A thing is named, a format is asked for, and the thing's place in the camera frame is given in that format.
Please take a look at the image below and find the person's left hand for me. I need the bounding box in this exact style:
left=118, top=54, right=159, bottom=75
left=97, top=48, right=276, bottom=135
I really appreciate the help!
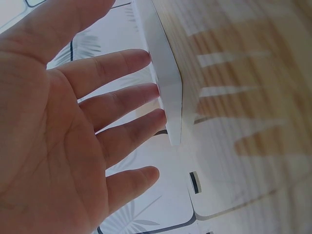
left=0, top=0, right=169, bottom=234

